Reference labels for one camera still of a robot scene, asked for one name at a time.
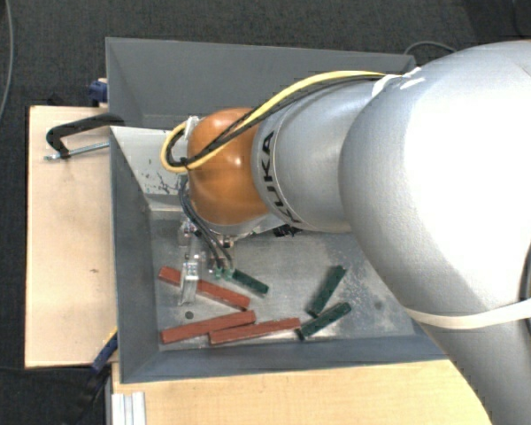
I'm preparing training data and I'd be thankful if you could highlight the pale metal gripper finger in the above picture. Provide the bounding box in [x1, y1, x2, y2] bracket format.
[188, 259, 202, 306]
[177, 259, 191, 307]

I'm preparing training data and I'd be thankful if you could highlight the red-brown flat block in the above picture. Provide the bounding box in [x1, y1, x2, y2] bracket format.
[159, 310, 258, 345]
[158, 266, 252, 312]
[208, 317, 303, 347]

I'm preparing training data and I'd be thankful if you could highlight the dark green flat block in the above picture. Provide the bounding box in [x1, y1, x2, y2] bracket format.
[307, 264, 348, 320]
[295, 301, 353, 342]
[231, 268, 271, 297]

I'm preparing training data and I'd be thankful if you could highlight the grey metal bin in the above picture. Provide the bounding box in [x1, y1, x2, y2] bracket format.
[104, 36, 449, 385]

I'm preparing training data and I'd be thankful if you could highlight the pale wood board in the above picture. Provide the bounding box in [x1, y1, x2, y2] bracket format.
[24, 104, 119, 369]

